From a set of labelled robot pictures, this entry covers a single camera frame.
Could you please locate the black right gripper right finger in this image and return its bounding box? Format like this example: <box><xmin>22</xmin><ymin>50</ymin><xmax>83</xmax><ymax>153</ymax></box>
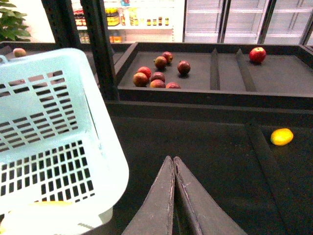
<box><xmin>174</xmin><ymin>157</ymin><xmax>246</xmax><ymax>235</ymax></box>

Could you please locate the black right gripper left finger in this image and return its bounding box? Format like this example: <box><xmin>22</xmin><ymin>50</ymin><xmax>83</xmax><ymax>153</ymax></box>
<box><xmin>122</xmin><ymin>156</ymin><xmax>175</xmax><ymax>235</ymax></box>

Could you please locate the light green plastic basket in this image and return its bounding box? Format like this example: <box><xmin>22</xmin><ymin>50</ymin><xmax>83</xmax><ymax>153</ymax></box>
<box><xmin>0</xmin><ymin>48</ymin><xmax>129</xmax><ymax>235</ymax></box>

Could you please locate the yellow lemon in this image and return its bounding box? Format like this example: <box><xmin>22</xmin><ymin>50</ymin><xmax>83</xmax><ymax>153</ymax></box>
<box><xmin>270</xmin><ymin>128</ymin><xmax>294</xmax><ymax>146</ymax></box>

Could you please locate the dark wooden display stand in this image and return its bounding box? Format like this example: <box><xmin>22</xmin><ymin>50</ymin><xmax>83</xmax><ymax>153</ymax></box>
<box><xmin>0</xmin><ymin>0</ymin><xmax>313</xmax><ymax>235</ymax></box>

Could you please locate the red passion fruit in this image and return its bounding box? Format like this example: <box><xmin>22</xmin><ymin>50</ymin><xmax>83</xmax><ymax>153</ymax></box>
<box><xmin>166</xmin><ymin>82</ymin><xmax>181</xmax><ymax>89</ymax></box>
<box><xmin>137</xmin><ymin>66</ymin><xmax>152</xmax><ymax>79</ymax></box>
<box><xmin>177</xmin><ymin>61</ymin><xmax>191</xmax><ymax>75</ymax></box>
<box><xmin>154</xmin><ymin>56</ymin><xmax>167</xmax><ymax>70</ymax></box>
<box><xmin>162</xmin><ymin>51</ymin><xmax>173</xmax><ymax>64</ymax></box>
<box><xmin>150</xmin><ymin>71</ymin><xmax>165</xmax><ymax>82</ymax></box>
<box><xmin>133</xmin><ymin>72</ymin><xmax>149</xmax><ymax>87</ymax></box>
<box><xmin>150</xmin><ymin>79</ymin><xmax>166</xmax><ymax>88</ymax></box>

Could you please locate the red apple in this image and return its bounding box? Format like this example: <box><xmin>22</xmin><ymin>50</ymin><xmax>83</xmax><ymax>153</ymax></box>
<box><xmin>249</xmin><ymin>47</ymin><xmax>267</xmax><ymax>64</ymax></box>

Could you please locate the white product shelf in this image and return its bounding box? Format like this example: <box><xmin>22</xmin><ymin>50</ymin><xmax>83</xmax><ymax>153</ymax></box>
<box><xmin>72</xmin><ymin>0</ymin><xmax>185</xmax><ymax>44</ymax></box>

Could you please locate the glass door fridge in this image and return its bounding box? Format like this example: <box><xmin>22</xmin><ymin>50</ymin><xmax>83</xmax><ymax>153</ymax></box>
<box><xmin>183</xmin><ymin>0</ymin><xmax>313</xmax><ymax>46</ymax></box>

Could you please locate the green red fruit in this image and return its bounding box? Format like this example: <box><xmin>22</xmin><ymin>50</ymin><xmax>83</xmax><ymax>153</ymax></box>
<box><xmin>13</xmin><ymin>48</ymin><xmax>26</xmax><ymax>58</ymax></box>

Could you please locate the green potted plant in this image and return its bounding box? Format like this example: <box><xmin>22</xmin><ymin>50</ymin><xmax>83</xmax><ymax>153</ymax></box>
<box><xmin>0</xmin><ymin>0</ymin><xmax>31</xmax><ymax>42</ymax></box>

